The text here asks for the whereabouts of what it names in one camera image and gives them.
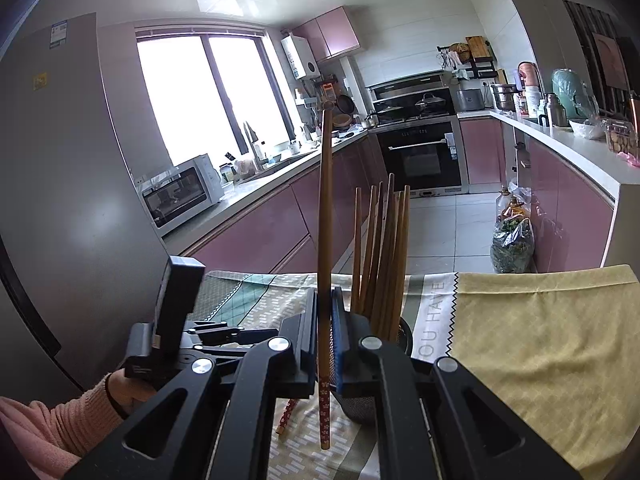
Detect pink wall cabinet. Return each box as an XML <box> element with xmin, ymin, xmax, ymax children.
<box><xmin>292</xmin><ymin>6</ymin><xmax>362</xmax><ymax>64</ymax></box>

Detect steel stock pot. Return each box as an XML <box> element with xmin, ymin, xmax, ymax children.
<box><xmin>490</xmin><ymin>83</ymin><xmax>519</xmax><ymax>113</ymax></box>

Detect clear plastic egg box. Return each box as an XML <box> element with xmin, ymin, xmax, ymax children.
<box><xmin>602</xmin><ymin>118</ymin><xmax>639</xmax><ymax>154</ymax></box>

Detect white bowl with plastic bag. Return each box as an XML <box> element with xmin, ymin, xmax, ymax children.
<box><xmin>569</xmin><ymin>118</ymin><xmax>606</xmax><ymax>140</ymax></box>

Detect plastic bag of vegetable scraps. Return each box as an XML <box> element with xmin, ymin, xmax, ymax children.
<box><xmin>489</xmin><ymin>185</ymin><xmax>536</xmax><ymax>275</ymax></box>

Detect black built-in oven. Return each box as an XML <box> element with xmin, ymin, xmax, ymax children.
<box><xmin>372</xmin><ymin>117</ymin><xmax>467</xmax><ymax>197</ymax></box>

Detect black wall rack cutting boards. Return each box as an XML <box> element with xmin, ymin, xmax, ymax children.
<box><xmin>435</xmin><ymin>35</ymin><xmax>499</xmax><ymax>81</ymax></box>

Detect green covered appliance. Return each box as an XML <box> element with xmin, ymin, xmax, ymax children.
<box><xmin>551</xmin><ymin>68</ymin><xmax>597</xmax><ymax>122</ymax></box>

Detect black lidded pot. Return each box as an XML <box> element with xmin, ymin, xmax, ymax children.
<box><xmin>374</xmin><ymin>103</ymin><xmax>407</xmax><ymax>122</ymax></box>
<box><xmin>415</xmin><ymin>92</ymin><xmax>448</xmax><ymax>114</ymax></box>

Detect steel range hood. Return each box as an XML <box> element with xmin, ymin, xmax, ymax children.
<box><xmin>367</xmin><ymin>72</ymin><xmax>454</xmax><ymax>102</ymax></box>

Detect steel sink faucet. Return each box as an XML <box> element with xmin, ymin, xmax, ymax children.
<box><xmin>243</xmin><ymin>120</ymin><xmax>269</xmax><ymax>172</ymax></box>

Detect hanging utensil rack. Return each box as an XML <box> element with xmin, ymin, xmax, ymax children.
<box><xmin>295</xmin><ymin>76</ymin><xmax>357</xmax><ymax>133</ymax></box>

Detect patterned tablecloth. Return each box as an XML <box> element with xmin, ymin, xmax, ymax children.
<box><xmin>192</xmin><ymin>270</ymin><xmax>461</xmax><ymax>480</ymax></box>

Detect white microwave oven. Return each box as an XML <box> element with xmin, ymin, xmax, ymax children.
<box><xmin>139</xmin><ymin>153</ymin><xmax>225</xmax><ymax>238</ymax></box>

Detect black mesh holder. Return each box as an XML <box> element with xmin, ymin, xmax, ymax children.
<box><xmin>340</xmin><ymin>314</ymin><xmax>416</xmax><ymax>427</ymax></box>

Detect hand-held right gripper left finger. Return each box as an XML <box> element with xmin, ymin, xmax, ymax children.
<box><xmin>62</xmin><ymin>287</ymin><xmax>321</xmax><ymax>480</ymax></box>

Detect steel thermos bottle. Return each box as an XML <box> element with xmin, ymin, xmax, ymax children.
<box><xmin>544</xmin><ymin>92</ymin><xmax>569</xmax><ymax>128</ymax></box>

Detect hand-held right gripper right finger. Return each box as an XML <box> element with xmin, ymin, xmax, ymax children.
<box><xmin>330</xmin><ymin>287</ymin><xmax>583</xmax><ymax>480</ymax></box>

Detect person's left forearm pink sleeve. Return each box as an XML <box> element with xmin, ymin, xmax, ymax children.
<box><xmin>0</xmin><ymin>372</ymin><xmax>127</xmax><ymax>480</ymax></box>

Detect pink base cabinets long counter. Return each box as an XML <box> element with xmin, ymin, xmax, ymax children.
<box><xmin>458</xmin><ymin>111</ymin><xmax>622</xmax><ymax>274</ymax></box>

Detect pink base cabinets with sink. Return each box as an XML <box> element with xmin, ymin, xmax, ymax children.
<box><xmin>177</xmin><ymin>131</ymin><xmax>387</xmax><ymax>274</ymax></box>

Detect white water heater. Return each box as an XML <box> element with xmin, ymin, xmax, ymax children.
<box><xmin>280</xmin><ymin>33</ymin><xmax>321</xmax><ymax>81</ymax></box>

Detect yellow cloth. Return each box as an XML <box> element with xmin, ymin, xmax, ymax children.
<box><xmin>449</xmin><ymin>263</ymin><xmax>640</xmax><ymax>480</ymax></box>

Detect person's left hand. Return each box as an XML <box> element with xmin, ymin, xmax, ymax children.
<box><xmin>106</xmin><ymin>367</ymin><xmax>157</xmax><ymax>417</ymax></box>

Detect bunch of wooden chopsticks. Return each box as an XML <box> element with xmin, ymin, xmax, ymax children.
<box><xmin>350</xmin><ymin>173</ymin><xmax>412</xmax><ymax>342</ymax></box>

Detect silver countertop box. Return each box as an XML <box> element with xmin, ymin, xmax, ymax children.
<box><xmin>455</xmin><ymin>88</ymin><xmax>485</xmax><ymax>113</ymax></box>

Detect light wooden chopstick red end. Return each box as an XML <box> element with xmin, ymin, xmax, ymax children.
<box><xmin>275</xmin><ymin>398</ymin><xmax>297</xmax><ymax>437</ymax></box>
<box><xmin>317</xmin><ymin>101</ymin><xmax>336</xmax><ymax>452</ymax></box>

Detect pink kettle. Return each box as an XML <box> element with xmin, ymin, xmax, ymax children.
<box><xmin>517</xmin><ymin>61</ymin><xmax>544</xmax><ymax>117</ymax></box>

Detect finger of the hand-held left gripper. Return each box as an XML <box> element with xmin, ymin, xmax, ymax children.
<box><xmin>187</xmin><ymin>323</ymin><xmax>242</xmax><ymax>337</ymax></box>
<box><xmin>192</xmin><ymin>329</ymin><xmax>281</xmax><ymax>351</ymax></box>

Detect grey refrigerator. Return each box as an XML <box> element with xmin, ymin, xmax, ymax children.
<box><xmin>0</xmin><ymin>12</ymin><xmax>174</xmax><ymax>397</ymax></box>

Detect kitchen window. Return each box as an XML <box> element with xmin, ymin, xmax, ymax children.
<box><xmin>134</xmin><ymin>27</ymin><xmax>297</xmax><ymax>167</ymax></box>

